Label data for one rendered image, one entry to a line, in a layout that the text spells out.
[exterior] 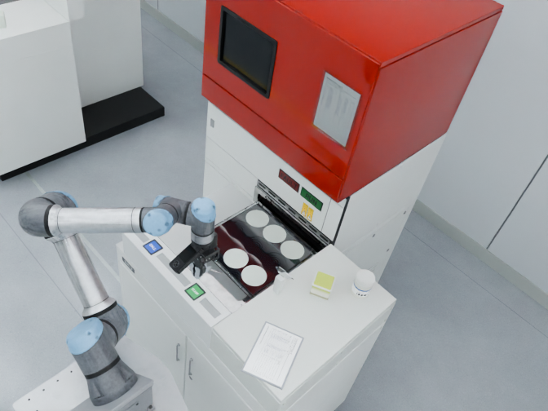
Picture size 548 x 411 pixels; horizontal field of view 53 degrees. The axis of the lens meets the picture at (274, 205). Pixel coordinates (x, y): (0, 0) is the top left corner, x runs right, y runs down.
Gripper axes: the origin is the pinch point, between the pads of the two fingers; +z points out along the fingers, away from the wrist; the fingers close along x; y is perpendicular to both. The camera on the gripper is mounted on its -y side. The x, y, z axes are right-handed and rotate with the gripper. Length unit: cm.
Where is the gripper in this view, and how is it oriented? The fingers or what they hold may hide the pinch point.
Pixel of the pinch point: (195, 276)
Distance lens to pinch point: 193.8
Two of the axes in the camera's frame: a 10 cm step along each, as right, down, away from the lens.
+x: -6.7, -5.9, 4.5
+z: -1.4, 6.9, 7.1
